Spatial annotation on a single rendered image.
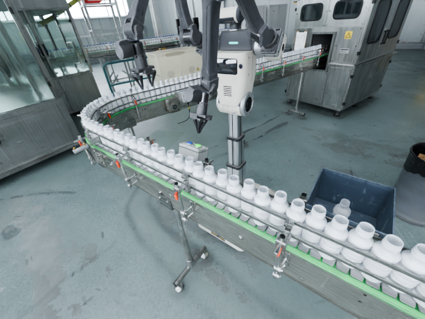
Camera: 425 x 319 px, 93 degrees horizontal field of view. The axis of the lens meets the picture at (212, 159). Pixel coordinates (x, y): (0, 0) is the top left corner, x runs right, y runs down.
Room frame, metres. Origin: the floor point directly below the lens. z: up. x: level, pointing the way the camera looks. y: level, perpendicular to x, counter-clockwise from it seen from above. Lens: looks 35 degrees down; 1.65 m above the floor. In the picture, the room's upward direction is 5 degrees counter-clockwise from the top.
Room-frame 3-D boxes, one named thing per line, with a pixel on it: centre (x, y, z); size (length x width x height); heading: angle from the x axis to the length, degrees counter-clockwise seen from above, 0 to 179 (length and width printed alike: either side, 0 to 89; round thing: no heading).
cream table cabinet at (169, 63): (5.13, 0.63, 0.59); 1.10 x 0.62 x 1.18; 122
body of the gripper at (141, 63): (1.09, 0.30, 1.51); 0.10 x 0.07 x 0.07; 140
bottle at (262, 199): (0.50, -0.16, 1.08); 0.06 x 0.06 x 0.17
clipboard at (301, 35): (4.20, -1.82, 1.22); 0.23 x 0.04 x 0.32; 32
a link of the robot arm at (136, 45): (1.08, 0.30, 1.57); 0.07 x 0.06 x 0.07; 141
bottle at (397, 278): (0.24, -0.48, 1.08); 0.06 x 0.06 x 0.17
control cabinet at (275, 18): (7.39, -2.20, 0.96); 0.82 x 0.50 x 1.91; 122
